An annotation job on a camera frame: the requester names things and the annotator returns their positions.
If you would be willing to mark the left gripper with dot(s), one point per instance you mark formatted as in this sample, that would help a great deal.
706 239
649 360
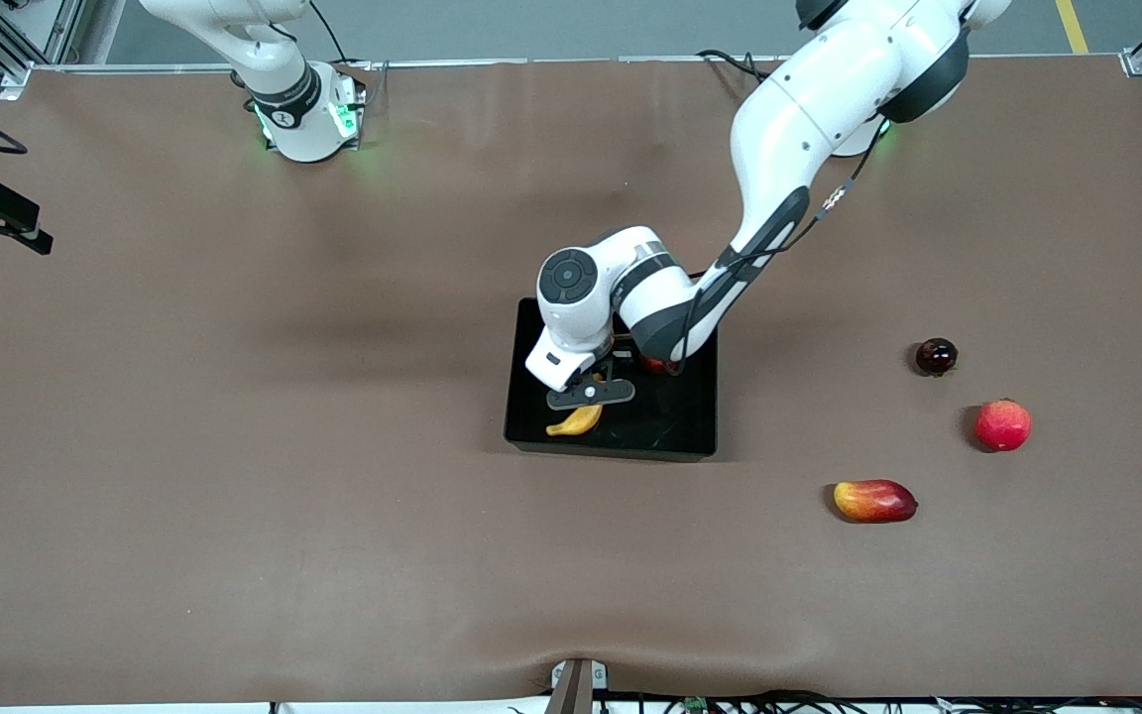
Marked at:
624 344

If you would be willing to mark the yellow banana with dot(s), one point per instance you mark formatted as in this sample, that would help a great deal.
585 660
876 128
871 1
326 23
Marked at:
579 423

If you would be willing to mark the small red yellow apple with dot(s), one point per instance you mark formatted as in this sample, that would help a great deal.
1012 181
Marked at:
658 366

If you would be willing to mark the black plastic box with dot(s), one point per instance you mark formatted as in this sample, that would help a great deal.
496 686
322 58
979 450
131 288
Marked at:
670 426

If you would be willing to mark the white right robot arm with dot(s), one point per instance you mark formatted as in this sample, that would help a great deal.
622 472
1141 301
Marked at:
298 119

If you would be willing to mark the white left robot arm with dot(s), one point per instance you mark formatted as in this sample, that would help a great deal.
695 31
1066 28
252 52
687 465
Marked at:
809 109

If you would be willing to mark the round red apple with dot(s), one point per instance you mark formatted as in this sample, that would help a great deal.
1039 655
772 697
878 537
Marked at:
1003 425

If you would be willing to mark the red yellow mango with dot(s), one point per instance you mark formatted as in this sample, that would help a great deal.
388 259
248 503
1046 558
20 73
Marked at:
874 501

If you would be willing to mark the dark purple plum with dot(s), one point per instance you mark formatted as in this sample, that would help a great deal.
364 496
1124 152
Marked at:
936 356

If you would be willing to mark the small green circuit board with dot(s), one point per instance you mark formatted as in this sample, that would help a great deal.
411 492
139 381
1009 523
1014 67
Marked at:
696 705

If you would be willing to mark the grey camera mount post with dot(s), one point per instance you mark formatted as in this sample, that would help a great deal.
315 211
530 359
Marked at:
576 686

